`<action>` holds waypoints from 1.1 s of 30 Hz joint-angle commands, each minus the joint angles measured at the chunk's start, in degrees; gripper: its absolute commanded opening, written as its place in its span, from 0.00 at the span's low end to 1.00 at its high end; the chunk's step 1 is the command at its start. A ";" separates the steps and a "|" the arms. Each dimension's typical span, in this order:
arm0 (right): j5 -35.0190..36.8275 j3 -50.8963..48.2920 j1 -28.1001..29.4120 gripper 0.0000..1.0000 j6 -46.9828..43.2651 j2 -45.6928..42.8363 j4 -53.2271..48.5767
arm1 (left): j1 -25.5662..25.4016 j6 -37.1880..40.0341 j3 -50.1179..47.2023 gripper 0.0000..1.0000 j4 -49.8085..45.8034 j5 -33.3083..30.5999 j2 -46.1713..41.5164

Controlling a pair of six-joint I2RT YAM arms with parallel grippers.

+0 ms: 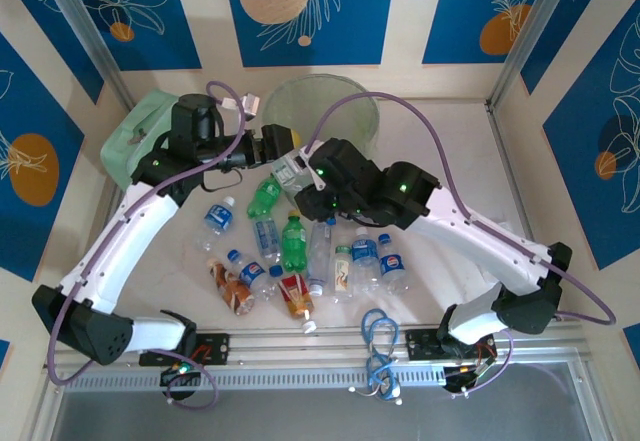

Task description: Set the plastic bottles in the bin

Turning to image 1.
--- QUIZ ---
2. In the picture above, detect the crushed green Sprite bottle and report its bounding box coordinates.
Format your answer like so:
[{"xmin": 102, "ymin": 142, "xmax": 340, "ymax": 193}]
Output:
[{"xmin": 247, "ymin": 174, "xmax": 284, "ymax": 220}]

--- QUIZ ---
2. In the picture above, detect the Pocari Sweat bottle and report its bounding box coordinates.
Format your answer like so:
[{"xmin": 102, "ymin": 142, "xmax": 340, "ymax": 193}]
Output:
[{"xmin": 351, "ymin": 227, "xmax": 382, "ymax": 297}]

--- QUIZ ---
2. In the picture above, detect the clear bottle white cap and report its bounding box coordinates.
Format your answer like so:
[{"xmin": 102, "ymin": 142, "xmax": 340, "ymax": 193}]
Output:
[{"xmin": 305, "ymin": 220, "xmax": 334, "ymax": 297}]

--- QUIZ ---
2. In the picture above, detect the pale blue label clear bottle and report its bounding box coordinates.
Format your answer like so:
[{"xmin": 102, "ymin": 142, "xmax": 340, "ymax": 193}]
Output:
[{"xmin": 252, "ymin": 215, "xmax": 285, "ymax": 278}]

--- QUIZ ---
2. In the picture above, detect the cream green label tea bottle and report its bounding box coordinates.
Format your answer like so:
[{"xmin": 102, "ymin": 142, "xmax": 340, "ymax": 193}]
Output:
[{"xmin": 331, "ymin": 244, "xmax": 355, "ymax": 303}]

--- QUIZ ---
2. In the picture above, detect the blue label water bottle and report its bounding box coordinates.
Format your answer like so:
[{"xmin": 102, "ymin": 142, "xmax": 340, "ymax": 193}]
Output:
[{"xmin": 193, "ymin": 195, "xmax": 236, "ymax": 253}]

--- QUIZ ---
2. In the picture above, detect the Pepsi logo water bottle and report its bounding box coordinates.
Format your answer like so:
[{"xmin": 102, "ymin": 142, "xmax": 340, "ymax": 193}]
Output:
[
  {"xmin": 377, "ymin": 233, "xmax": 413, "ymax": 296},
  {"xmin": 226, "ymin": 249, "xmax": 279, "ymax": 302}
]

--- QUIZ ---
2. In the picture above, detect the red yellow label bottle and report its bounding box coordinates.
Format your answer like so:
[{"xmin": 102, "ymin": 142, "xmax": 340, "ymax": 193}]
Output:
[{"xmin": 278, "ymin": 274, "xmax": 319, "ymax": 333}]

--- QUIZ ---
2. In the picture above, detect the brown label bottle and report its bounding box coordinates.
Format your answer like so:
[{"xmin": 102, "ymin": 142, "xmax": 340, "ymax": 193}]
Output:
[{"xmin": 207, "ymin": 257, "xmax": 259, "ymax": 317}]

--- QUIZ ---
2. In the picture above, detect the pale green plastic bin liner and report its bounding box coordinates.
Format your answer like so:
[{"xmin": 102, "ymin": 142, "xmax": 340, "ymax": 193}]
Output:
[{"xmin": 262, "ymin": 74, "xmax": 382, "ymax": 162}]

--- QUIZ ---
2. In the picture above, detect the mint green lidded container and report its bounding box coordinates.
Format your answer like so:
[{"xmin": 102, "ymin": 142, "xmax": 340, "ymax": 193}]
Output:
[{"xmin": 99, "ymin": 88, "xmax": 182, "ymax": 193}]

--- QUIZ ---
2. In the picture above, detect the black cable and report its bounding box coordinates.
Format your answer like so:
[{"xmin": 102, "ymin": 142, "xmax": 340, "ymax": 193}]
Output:
[{"xmin": 197, "ymin": 168, "xmax": 245, "ymax": 194}]

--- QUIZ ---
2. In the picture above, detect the purple cable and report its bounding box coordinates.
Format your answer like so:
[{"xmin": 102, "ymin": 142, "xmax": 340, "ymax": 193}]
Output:
[
  {"xmin": 307, "ymin": 91, "xmax": 617, "ymax": 397},
  {"xmin": 47, "ymin": 80, "xmax": 250, "ymax": 410}
]

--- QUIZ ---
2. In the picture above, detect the aluminium frame post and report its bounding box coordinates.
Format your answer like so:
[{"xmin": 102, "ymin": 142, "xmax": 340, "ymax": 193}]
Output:
[
  {"xmin": 37, "ymin": 0, "xmax": 134, "ymax": 110},
  {"xmin": 489, "ymin": 0, "xmax": 576, "ymax": 110}
]

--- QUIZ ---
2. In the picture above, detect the blue cable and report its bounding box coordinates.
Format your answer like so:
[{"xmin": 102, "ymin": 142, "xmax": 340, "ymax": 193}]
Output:
[{"xmin": 360, "ymin": 308, "xmax": 402, "ymax": 403}]

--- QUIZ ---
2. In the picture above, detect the slotted grey cable duct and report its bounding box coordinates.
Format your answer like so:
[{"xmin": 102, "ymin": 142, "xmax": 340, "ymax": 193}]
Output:
[{"xmin": 49, "ymin": 360, "xmax": 451, "ymax": 393}]

